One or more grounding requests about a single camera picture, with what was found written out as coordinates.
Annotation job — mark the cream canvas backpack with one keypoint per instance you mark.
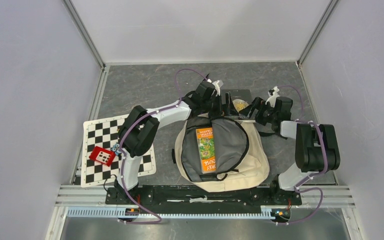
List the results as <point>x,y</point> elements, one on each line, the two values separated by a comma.
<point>241,162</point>

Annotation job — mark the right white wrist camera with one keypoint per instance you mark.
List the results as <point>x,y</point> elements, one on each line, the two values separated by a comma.
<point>273,95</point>

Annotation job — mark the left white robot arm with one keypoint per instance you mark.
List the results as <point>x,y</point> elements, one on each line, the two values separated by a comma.
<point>139,129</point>

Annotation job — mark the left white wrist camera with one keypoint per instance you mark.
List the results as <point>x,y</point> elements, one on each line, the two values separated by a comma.
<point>217,85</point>

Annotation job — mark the black book gold emblem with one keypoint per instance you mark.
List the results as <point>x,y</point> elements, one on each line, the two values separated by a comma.
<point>236,100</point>

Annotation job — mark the orange treehouse book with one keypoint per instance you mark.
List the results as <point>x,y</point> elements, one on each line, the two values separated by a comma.
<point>206,149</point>

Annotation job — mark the red calculator toy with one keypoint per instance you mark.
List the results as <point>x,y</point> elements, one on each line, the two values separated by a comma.
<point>102,156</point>

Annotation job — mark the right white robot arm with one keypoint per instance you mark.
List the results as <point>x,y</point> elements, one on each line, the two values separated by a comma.
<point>316,147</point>

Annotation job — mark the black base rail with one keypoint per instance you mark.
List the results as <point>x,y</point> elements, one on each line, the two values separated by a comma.
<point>190,199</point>

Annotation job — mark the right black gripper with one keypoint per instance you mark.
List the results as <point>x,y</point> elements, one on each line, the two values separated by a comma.
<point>258,104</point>

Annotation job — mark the blue robot figure toy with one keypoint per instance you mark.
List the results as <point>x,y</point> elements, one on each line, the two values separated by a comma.
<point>115,149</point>

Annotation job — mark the checkered chess mat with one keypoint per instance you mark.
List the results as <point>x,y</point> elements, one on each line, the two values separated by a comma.
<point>101,133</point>

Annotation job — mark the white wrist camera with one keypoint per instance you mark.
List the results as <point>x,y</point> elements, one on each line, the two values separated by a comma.
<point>217,85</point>
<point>273,95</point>

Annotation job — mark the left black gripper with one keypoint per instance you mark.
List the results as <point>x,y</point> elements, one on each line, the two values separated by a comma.
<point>225,110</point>

